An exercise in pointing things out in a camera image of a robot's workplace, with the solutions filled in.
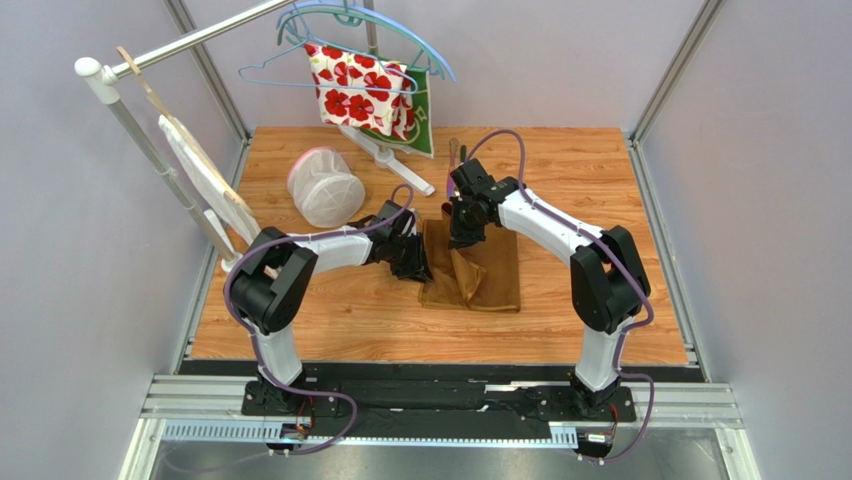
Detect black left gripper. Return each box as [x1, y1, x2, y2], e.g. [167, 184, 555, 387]
[386, 231, 434, 284]

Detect brown cloth napkin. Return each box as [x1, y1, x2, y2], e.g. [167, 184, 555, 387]
[418, 218, 521, 313]

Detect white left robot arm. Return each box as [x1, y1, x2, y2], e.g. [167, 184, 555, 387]
[224, 200, 433, 414]

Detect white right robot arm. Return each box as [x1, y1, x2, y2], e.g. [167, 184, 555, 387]
[449, 159, 654, 417]

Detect green patterned cloth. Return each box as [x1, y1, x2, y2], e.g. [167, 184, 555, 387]
[353, 67, 433, 158]

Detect white mesh laundry basket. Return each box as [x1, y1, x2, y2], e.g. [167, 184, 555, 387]
[287, 146, 366, 228]

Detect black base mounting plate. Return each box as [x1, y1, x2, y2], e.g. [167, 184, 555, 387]
[241, 362, 637, 436]

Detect red floral cloth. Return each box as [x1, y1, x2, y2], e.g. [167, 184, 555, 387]
[304, 43, 414, 140]

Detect blue plastic hanger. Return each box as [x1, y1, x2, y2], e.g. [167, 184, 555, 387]
[282, 0, 459, 84]

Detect wooden hanger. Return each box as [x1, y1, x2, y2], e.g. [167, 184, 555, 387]
[116, 46, 255, 219]

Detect white mesh garment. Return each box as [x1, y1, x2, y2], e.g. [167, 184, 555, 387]
[158, 115, 261, 244]

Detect teal plastic hanger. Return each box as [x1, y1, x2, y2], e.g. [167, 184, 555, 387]
[276, 0, 441, 75]

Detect white clothes rack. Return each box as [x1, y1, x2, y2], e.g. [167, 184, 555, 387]
[74, 1, 456, 261]

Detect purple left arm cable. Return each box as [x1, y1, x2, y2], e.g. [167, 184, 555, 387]
[222, 183, 415, 457]

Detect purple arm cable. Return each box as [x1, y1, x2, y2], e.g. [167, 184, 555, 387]
[459, 129, 657, 465]
[222, 183, 415, 457]

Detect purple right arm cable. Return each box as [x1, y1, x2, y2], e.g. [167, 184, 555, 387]
[459, 129, 657, 465]

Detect purple handled knife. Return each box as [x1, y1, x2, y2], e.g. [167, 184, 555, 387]
[446, 137, 460, 199]

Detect aluminium frame rail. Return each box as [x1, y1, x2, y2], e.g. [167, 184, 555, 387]
[141, 375, 744, 449]

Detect light blue wire hanger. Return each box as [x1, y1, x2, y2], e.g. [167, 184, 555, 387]
[237, 39, 421, 98]

